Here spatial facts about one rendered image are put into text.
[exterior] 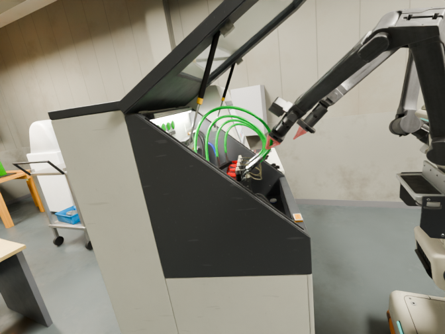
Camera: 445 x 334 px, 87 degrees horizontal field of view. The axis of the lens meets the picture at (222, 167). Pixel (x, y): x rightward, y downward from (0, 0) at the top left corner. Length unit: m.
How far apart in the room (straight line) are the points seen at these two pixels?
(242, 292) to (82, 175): 0.76
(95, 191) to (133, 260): 0.32
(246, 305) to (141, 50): 3.50
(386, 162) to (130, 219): 2.78
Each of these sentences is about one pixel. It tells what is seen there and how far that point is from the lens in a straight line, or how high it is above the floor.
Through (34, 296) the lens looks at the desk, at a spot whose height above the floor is 0.29.
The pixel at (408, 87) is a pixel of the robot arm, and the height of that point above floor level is 1.40.
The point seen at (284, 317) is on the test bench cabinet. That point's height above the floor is 0.59.
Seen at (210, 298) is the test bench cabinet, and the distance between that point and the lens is 1.10.
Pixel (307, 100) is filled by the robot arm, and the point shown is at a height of 1.41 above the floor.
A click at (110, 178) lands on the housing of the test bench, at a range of 0.95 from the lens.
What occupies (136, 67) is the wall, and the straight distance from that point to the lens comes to 3.96.
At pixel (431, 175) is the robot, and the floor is 1.07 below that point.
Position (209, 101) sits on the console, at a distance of 1.48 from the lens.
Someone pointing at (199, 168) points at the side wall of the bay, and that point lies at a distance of 0.81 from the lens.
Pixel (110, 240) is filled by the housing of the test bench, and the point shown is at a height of 0.98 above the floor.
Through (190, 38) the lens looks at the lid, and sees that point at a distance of 0.77.
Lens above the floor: 1.45
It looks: 15 degrees down
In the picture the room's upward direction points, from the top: 8 degrees counter-clockwise
